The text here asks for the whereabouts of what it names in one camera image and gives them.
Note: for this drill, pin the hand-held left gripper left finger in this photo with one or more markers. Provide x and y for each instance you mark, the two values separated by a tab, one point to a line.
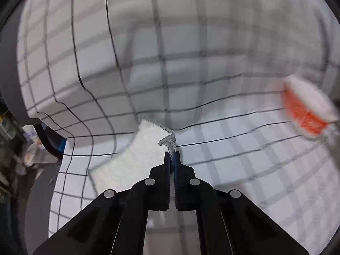
167	170

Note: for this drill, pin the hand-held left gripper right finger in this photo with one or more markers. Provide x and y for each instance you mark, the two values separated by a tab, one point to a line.
178	170

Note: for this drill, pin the white fluffy towel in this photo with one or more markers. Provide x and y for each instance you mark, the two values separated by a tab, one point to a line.
132	159

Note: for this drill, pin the white checkered cloth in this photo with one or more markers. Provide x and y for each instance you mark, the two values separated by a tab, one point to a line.
212	98

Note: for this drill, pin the blurred cluttered items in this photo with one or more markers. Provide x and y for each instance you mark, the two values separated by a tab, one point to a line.
16	143

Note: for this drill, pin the grey office chair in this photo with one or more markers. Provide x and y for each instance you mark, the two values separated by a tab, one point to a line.
13	85

